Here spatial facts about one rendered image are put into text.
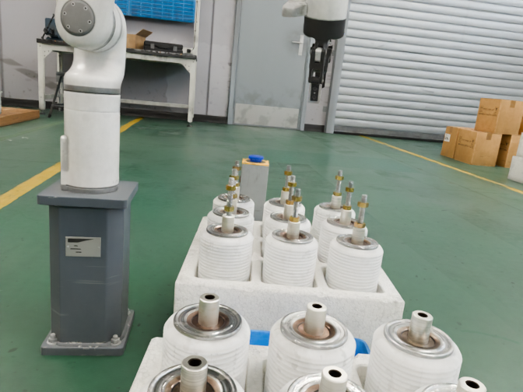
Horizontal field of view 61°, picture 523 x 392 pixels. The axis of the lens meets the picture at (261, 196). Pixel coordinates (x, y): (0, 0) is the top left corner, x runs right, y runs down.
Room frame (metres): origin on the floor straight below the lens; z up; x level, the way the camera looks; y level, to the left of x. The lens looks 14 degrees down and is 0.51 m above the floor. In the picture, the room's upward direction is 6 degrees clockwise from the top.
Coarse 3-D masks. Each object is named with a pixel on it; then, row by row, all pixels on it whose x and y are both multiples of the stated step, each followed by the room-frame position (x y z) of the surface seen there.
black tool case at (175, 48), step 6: (144, 42) 4.99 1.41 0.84; (150, 42) 5.00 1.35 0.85; (156, 42) 5.02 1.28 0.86; (162, 42) 5.04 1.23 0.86; (144, 48) 4.98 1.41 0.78; (150, 48) 5.00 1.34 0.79; (156, 48) 5.02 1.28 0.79; (162, 48) 5.03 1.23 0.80; (168, 48) 5.03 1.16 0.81; (174, 48) 5.06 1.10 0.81; (180, 48) 5.09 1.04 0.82
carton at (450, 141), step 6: (450, 126) 4.53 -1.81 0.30; (450, 132) 4.51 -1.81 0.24; (456, 132) 4.39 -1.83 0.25; (444, 138) 4.58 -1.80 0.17; (450, 138) 4.48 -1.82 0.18; (456, 138) 4.37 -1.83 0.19; (444, 144) 4.57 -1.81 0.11; (450, 144) 4.46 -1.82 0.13; (456, 144) 4.38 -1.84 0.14; (444, 150) 4.54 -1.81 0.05; (450, 150) 4.44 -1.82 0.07; (450, 156) 4.41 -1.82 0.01
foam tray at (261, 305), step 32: (256, 224) 1.04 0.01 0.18; (192, 256) 0.80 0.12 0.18; (256, 256) 0.83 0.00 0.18; (192, 288) 0.68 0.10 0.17; (224, 288) 0.68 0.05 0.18; (256, 288) 0.69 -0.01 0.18; (288, 288) 0.70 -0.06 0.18; (320, 288) 0.71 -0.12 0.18; (384, 288) 0.74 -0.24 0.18; (256, 320) 0.69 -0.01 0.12; (352, 320) 0.69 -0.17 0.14; (384, 320) 0.69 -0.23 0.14
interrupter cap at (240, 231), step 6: (210, 228) 0.76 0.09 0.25; (216, 228) 0.76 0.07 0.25; (234, 228) 0.78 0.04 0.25; (240, 228) 0.77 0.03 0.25; (246, 228) 0.78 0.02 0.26; (216, 234) 0.73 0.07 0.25; (222, 234) 0.73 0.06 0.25; (228, 234) 0.73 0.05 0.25; (234, 234) 0.74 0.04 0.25; (240, 234) 0.74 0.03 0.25; (246, 234) 0.75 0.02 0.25
